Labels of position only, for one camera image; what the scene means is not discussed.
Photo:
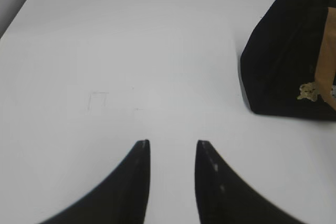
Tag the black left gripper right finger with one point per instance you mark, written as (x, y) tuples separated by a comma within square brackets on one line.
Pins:
[(223, 197)]

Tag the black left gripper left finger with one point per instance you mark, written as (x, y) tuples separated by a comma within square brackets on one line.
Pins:
[(122, 197)]

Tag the black canvas tote bag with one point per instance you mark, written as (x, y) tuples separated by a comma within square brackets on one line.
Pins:
[(288, 64)]

